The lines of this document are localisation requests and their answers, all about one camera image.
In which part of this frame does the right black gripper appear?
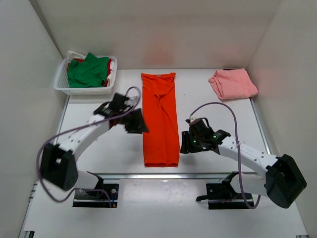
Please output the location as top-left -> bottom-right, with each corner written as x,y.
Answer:
181,130 -> 205,154

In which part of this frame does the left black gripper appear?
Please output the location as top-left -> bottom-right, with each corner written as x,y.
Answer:
121,107 -> 151,133

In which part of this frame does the orange t shirt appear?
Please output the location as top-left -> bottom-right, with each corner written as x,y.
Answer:
141,72 -> 180,167

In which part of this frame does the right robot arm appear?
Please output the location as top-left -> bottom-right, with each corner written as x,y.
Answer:
180,118 -> 307,208

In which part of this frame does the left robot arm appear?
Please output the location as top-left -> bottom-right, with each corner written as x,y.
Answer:
39,93 -> 149,197

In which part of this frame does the pink folded t shirt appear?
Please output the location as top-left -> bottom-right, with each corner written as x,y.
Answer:
209,68 -> 259,101

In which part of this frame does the green t shirt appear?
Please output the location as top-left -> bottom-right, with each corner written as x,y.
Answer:
67,52 -> 110,88

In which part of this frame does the white plastic basket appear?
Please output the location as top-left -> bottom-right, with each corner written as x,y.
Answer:
53,56 -> 117,96

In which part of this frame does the aluminium table rail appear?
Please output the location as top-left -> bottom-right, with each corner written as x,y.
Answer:
44,95 -> 275,180

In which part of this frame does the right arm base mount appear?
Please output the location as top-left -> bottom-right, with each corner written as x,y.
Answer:
196,172 -> 248,210

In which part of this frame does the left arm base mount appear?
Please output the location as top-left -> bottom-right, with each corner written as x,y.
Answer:
72,172 -> 119,208

